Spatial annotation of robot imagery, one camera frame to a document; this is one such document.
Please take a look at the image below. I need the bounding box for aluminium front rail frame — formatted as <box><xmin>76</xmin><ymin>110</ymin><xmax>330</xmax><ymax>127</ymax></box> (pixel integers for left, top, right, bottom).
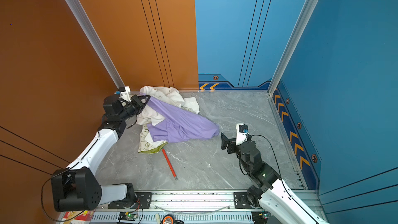
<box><xmin>90</xmin><ymin>190</ymin><xmax>280</xmax><ymax>224</ymax></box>

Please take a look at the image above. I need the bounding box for red cardboard box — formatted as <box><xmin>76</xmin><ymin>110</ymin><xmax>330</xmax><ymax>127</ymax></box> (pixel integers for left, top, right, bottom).
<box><xmin>62</xmin><ymin>211</ymin><xmax>94</xmax><ymax>224</ymax></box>

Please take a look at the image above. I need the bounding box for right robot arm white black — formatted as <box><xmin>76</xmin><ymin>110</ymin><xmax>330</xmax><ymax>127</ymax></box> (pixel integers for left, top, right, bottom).
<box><xmin>221</xmin><ymin>133</ymin><xmax>327</xmax><ymax>224</ymax></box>

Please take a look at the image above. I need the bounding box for green circuit board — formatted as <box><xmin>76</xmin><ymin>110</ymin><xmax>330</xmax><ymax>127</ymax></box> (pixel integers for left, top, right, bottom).
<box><xmin>117</xmin><ymin>212</ymin><xmax>140</xmax><ymax>224</ymax></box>

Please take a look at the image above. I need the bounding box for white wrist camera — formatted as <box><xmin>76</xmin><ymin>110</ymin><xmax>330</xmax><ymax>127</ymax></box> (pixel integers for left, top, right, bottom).
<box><xmin>114</xmin><ymin>86</ymin><xmax>131</xmax><ymax>102</ymax></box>
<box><xmin>236</xmin><ymin>123</ymin><xmax>248</xmax><ymax>146</ymax></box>

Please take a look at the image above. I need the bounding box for floral patterned cream cloth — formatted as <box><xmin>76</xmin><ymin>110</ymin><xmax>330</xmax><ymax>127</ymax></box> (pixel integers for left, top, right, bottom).
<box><xmin>138</xmin><ymin>124</ymin><xmax>168</xmax><ymax>151</ymax></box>

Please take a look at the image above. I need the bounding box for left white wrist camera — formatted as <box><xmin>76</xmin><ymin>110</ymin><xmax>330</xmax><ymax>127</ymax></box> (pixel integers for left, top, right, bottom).
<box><xmin>114</xmin><ymin>86</ymin><xmax>131</xmax><ymax>102</ymax></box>

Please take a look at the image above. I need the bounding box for white cloth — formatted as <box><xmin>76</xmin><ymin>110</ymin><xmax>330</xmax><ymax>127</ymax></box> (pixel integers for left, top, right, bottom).
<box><xmin>137</xmin><ymin>86</ymin><xmax>200</xmax><ymax>125</ymax></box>

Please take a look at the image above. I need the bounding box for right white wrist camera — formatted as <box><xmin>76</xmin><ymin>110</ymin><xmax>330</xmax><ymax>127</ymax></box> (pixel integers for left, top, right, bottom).
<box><xmin>236</xmin><ymin>123</ymin><xmax>248</xmax><ymax>146</ymax></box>

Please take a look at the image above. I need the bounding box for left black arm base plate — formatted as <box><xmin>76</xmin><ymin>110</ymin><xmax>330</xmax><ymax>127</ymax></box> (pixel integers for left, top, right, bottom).
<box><xmin>108</xmin><ymin>192</ymin><xmax>152</xmax><ymax>209</ymax></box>

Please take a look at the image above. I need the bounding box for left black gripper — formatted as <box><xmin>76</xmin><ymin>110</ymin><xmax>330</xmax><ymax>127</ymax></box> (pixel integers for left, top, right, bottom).
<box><xmin>119</xmin><ymin>95</ymin><xmax>150</xmax><ymax>123</ymax></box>

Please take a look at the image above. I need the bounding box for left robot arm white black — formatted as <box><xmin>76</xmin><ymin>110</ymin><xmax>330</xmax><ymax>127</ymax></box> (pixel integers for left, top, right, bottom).
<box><xmin>50</xmin><ymin>94</ymin><xmax>150</xmax><ymax>212</ymax></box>

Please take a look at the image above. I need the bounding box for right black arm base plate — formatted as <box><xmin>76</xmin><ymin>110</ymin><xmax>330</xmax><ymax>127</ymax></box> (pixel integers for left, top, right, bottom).
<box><xmin>233</xmin><ymin>191</ymin><xmax>261</xmax><ymax>209</ymax></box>

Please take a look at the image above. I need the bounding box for purple cloth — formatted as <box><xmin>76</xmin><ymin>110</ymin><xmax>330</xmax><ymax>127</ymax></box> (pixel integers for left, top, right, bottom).
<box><xmin>147</xmin><ymin>97</ymin><xmax>220</xmax><ymax>143</ymax></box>

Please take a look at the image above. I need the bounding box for green cloth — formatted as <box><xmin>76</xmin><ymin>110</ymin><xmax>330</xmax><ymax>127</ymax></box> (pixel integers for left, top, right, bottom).
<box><xmin>138</xmin><ymin>142</ymin><xmax>167</xmax><ymax>154</ymax></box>

